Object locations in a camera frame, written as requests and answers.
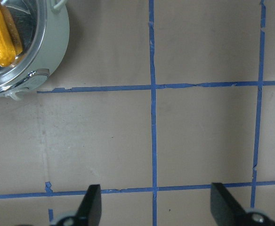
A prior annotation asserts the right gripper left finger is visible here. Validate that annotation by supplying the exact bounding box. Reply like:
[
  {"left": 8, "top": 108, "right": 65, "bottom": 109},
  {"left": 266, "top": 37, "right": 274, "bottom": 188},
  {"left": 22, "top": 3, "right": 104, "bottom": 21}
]
[{"left": 50, "top": 184, "right": 102, "bottom": 226}]

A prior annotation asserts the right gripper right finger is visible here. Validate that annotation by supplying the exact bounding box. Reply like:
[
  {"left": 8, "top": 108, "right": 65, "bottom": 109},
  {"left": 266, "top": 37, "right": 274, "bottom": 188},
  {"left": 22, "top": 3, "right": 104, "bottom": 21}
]
[{"left": 210, "top": 183, "right": 275, "bottom": 226}]

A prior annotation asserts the yellow toy corn cob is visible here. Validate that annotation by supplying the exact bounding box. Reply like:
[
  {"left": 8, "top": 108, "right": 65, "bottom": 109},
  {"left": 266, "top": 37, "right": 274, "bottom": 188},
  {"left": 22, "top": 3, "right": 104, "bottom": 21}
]
[{"left": 0, "top": 3, "right": 23, "bottom": 67}]

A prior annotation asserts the pale green electric pot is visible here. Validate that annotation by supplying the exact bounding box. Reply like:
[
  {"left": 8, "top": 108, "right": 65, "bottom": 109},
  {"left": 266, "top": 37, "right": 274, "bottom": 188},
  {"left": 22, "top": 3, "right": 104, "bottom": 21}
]
[{"left": 0, "top": 0, "right": 70, "bottom": 100}]

